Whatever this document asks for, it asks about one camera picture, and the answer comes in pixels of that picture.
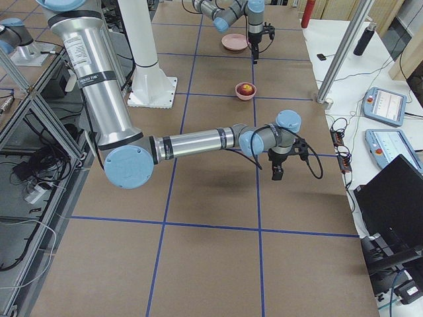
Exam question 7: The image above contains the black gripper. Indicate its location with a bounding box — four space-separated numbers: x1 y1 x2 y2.
268 150 288 181
247 32 262 64

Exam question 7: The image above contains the red apple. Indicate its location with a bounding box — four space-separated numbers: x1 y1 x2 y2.
239 83 255 96

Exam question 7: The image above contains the pink bowl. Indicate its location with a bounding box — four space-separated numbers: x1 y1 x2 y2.
235 83 256 101

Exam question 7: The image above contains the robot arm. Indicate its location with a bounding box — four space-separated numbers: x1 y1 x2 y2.
192 0 275 64
41 1 301 189

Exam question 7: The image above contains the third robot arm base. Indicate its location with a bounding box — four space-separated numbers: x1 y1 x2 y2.
1 18 47 67

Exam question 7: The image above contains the pink plate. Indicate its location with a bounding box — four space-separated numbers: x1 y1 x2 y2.
221 33 248 52

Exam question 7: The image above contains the small black device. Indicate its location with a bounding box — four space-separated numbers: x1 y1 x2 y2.
317 53 327 61

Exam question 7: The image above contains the orange black usb hub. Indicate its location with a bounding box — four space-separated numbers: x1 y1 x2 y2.
330 130 352 174

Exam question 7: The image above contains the red fire extinguisher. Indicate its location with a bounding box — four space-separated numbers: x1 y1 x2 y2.
301 0 316 28

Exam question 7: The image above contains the black water bottle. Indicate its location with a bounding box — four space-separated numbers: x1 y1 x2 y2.
353 22 377 56

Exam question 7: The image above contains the near teach pendant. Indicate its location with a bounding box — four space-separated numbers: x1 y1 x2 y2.
364 129 422 173

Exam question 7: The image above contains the teach pendant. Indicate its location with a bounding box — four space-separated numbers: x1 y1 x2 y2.
364 129 422 173
362 87 407 127

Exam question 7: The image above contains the black monitor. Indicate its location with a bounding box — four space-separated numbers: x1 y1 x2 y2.
354 155 422 283

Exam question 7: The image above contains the far teach pendant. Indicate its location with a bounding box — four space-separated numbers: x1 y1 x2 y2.
362 87 407 127

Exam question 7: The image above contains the white power strip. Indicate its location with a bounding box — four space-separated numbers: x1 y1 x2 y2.
24 185 46 205

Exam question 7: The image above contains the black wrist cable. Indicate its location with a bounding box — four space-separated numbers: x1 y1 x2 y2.
231 125 323 180
246 13 277 53

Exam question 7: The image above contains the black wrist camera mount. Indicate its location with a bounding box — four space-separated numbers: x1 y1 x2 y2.
262 22 275 41
292 138 309 162

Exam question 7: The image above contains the aluminium frame post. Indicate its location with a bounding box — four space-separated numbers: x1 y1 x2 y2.
316 0 374 110

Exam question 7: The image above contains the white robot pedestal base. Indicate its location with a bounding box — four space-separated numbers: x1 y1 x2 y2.
118 0 178 109

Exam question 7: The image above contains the aluminium frame cart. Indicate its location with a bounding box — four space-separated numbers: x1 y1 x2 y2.
1 41 91 316

